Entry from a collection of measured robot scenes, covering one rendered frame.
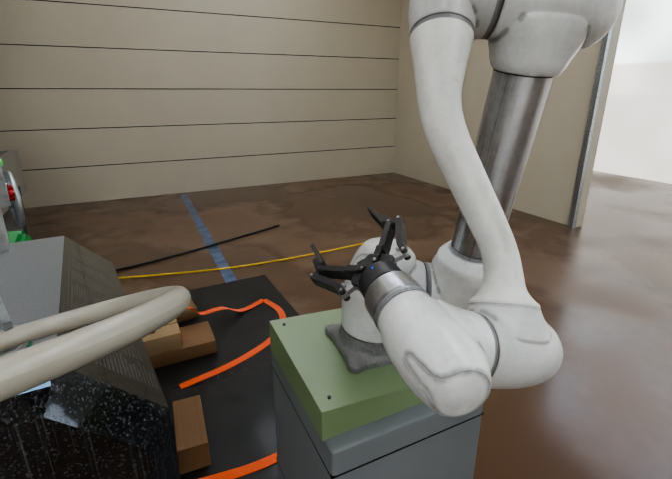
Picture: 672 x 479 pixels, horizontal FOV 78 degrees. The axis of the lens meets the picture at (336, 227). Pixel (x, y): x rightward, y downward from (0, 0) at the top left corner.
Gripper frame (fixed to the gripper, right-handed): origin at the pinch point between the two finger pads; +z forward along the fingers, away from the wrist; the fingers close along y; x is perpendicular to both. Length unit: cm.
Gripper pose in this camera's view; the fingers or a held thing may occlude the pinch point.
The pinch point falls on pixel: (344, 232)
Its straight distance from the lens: 82.1
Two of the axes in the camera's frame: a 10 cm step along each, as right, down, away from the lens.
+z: -3.2, -4.5, 8.3
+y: 8.3, -5.5, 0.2
